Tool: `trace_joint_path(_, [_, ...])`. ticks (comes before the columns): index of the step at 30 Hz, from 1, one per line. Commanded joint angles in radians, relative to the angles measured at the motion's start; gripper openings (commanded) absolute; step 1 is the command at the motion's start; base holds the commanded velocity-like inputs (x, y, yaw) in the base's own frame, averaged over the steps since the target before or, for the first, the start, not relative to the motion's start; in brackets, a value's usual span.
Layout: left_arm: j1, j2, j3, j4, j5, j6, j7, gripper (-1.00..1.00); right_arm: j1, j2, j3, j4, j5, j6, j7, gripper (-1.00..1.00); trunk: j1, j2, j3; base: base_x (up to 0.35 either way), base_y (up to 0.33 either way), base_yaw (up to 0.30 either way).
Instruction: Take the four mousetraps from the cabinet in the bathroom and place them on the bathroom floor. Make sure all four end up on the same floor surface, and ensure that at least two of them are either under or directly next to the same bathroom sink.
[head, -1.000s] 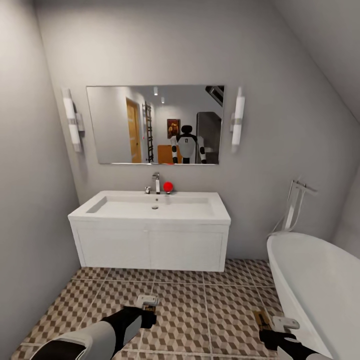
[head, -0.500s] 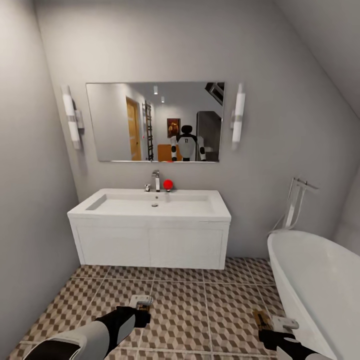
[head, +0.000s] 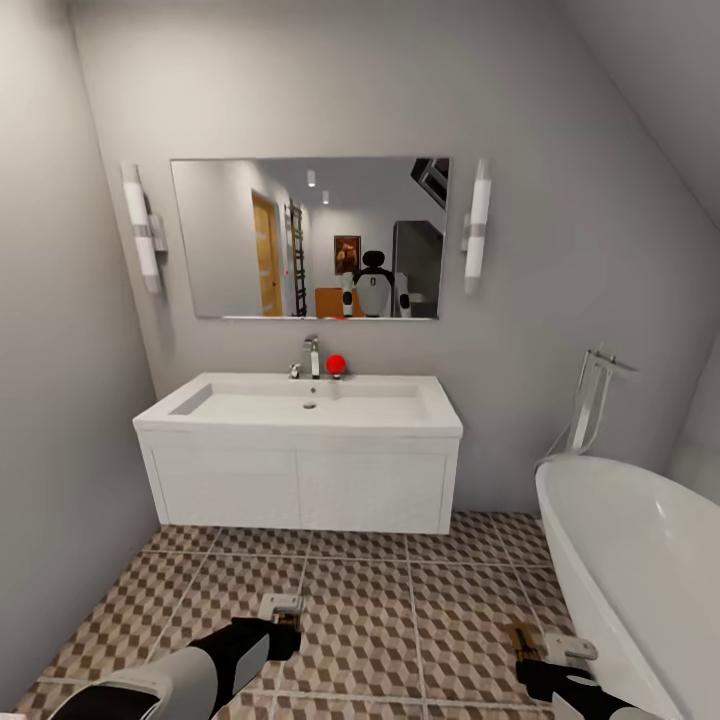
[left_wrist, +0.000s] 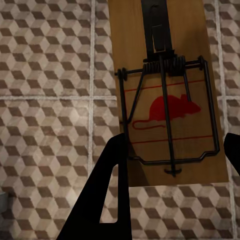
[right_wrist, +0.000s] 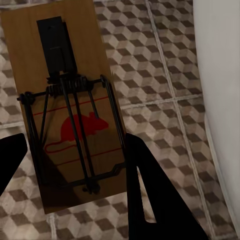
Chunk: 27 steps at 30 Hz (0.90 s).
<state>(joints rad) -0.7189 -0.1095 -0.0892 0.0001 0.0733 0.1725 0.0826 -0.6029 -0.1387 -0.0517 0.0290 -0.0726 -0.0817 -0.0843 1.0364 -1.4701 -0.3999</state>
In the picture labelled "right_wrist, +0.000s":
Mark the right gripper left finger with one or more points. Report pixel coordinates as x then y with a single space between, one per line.
12 151

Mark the mousetrap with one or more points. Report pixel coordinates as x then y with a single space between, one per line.
71 112

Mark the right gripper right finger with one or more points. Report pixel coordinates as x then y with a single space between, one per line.
174 220

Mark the bathtub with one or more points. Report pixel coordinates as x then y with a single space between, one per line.
217 41

